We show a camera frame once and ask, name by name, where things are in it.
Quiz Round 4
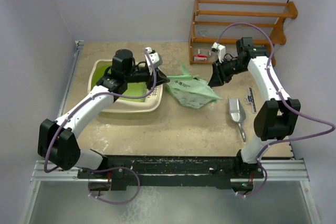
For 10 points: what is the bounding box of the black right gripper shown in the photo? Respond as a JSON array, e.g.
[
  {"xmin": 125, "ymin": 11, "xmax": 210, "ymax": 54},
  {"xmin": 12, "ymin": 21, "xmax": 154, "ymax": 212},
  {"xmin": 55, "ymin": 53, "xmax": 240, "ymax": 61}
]
[{"xmin": 208, "ymin": 57, "xmax": 248, "ymax": 88}]

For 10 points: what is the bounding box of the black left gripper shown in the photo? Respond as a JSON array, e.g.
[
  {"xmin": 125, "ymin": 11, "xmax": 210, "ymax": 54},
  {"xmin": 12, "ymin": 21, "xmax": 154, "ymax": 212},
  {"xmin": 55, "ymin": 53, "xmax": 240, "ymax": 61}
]
[{"xmin": 124, "ymin": 66, "xmax": 170, "ymax": 91}]

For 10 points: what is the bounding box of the green cat litter bag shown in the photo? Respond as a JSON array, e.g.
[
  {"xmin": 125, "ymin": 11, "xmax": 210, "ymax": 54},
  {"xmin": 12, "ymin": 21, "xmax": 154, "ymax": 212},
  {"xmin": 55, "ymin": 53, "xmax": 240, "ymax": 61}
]
[{"xmin": 166, "ymin": 63, "xmax": 223, "ymax": 109}]

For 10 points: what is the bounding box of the black white bag sealing strip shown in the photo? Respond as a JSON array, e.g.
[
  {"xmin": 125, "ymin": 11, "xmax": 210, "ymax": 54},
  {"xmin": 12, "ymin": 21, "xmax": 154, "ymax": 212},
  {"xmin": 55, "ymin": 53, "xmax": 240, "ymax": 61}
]
[{"xmin": 245, "ymin": 88, "xmax": 257, "ymax": 113}]

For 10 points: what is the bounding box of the silver metal scoop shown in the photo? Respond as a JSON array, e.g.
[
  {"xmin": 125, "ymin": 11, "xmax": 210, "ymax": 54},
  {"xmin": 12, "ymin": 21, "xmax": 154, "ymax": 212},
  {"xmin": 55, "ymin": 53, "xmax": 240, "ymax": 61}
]
[{"xmin": 228, "ymin": 98, "xmax": 247, "ymax": 143}]

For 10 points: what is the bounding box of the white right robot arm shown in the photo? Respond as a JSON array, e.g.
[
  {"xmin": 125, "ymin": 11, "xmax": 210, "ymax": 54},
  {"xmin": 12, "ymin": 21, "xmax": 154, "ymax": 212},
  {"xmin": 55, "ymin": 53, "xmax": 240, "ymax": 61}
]
[{"xmin": 208, "ymin": 37, "xmax": 301, "ymax": 177}]

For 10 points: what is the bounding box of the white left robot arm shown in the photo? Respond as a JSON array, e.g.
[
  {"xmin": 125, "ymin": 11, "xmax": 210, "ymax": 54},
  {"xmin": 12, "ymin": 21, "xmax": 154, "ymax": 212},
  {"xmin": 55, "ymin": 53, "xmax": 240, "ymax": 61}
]
[{"xmin": 38, "ymin": 47, "xmax": 169, "ymax": 178}]

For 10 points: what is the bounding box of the red white small box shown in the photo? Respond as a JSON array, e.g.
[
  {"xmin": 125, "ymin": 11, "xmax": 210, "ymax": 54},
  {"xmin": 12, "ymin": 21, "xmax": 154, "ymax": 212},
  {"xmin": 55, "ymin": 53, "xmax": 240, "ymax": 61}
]
[{"xmin": 194, "ymin": 55, "xmax": 207, "ymax": 61}]

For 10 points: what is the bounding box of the beige green litter box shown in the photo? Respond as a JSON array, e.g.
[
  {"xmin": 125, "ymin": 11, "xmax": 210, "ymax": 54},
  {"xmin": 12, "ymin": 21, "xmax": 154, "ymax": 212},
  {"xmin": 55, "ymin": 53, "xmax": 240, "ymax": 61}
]
[{"xmin": 87, "ymin": 59, "xmax": 164, "ymax": 113}]

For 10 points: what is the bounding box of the wooden shelf rack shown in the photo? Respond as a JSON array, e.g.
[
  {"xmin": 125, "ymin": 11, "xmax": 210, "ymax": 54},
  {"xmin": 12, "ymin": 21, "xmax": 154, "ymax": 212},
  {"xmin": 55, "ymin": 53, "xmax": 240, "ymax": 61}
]
[{"xmin": 188, "ymin": 0, "xmax": 298, "ymax": 65}]

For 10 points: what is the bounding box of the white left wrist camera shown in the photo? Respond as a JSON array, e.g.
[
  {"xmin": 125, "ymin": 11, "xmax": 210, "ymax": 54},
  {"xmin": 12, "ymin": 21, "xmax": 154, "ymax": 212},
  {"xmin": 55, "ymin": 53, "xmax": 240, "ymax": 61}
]
[{"xmin": 144, "ymin": 47, "xmax": 163, "ymax": 75}]

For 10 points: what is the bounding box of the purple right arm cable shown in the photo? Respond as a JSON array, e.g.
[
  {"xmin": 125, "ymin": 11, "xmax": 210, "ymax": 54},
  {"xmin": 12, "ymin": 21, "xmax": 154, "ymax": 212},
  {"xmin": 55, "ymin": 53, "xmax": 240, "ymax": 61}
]
[{"xmin": 219, "ymin": 22, "xmax": 336, "ymax": 198}]

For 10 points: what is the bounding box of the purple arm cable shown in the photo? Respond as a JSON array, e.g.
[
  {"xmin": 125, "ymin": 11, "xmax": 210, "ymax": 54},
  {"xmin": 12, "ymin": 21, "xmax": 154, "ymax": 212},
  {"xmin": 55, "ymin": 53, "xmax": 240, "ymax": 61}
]
[
  {"xmin": 43, "ymin": 48, "xmax": 158, "ymax": 205},
  {"xmin": 219, "ymin": 22, "xmax": 336, "ymax": 198}
]

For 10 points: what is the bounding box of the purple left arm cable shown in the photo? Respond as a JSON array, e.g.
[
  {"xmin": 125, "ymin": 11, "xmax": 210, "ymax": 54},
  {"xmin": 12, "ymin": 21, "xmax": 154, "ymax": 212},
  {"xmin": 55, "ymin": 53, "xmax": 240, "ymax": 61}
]
[{"xmin": 43, "ymin": 48, "xmax": 158, "ymax": 205}]

